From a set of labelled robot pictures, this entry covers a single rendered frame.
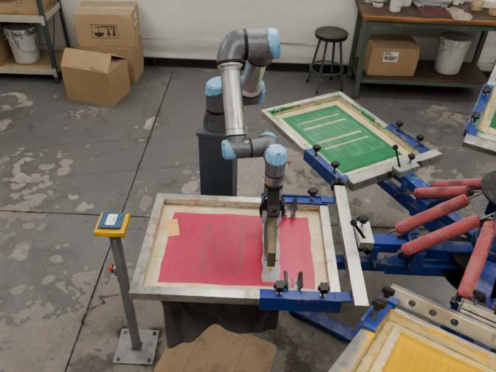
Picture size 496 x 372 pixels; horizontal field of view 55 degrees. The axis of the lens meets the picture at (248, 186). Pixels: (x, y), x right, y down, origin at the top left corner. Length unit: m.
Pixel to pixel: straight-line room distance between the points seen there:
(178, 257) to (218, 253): 0.16
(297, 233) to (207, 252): 0.40
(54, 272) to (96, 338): 0.62
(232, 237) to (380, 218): 1.89
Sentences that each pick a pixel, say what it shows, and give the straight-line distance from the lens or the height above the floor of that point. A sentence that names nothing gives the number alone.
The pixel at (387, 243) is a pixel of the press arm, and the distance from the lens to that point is 2.03.
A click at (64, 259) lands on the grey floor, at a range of 3.46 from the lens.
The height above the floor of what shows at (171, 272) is 0.96.
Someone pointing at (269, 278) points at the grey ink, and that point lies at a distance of 1.92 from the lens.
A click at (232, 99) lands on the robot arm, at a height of 1.56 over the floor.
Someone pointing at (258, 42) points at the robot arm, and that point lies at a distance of 1.84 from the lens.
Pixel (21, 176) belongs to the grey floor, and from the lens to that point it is 4.31.
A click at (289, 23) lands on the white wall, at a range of 5.54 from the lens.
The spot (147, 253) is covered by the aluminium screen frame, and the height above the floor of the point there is 0.99.
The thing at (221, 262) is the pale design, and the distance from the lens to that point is 1.97.
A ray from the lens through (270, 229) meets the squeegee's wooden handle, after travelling 1.84.
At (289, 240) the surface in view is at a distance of 2.08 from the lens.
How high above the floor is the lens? 2.41
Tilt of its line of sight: 38 degrees down
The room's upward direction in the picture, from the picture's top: 2 degrees clockwise
